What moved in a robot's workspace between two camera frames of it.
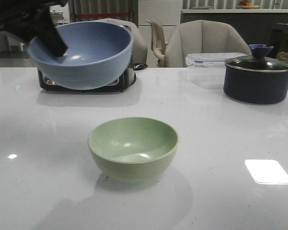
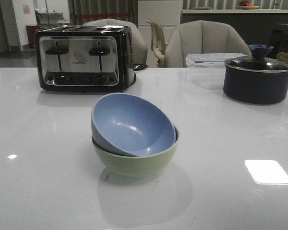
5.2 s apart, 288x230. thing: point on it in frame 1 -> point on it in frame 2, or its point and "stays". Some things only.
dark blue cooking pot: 256,86 stays
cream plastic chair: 158,42 stays
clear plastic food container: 210,60 stays
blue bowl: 96,51 -> 131,125
